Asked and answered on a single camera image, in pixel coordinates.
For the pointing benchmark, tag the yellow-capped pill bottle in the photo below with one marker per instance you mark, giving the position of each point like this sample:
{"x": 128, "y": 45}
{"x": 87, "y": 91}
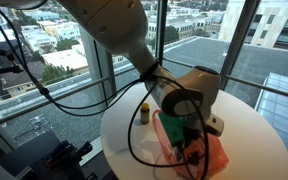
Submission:
{"x": 145, "y": 114}

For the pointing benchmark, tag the grey window handrail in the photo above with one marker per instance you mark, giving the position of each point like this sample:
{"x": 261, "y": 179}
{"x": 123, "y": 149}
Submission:
{"x": 24, "y": 108}

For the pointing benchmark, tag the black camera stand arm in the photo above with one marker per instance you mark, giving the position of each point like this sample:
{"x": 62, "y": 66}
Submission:
{"x": 4, "y": 70}

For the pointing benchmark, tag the pink plastic bag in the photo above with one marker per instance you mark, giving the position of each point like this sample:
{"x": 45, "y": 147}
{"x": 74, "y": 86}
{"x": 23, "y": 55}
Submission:
{"x": 217, "y": 153}

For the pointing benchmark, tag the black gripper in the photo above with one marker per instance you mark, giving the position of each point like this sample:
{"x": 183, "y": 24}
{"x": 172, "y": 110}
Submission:
{"x": 192, "y": 140}

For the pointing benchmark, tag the black equipment with orange parts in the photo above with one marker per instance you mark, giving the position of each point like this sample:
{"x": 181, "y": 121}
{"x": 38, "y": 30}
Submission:
{"x": 47, "y": 156}

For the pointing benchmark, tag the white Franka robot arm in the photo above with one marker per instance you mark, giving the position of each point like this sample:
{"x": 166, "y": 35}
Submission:
{"x": 124, "y": 26}

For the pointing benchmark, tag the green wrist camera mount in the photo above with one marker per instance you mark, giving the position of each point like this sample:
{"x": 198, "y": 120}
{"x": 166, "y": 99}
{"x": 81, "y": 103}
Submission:
{"x": 172, "y": 128}

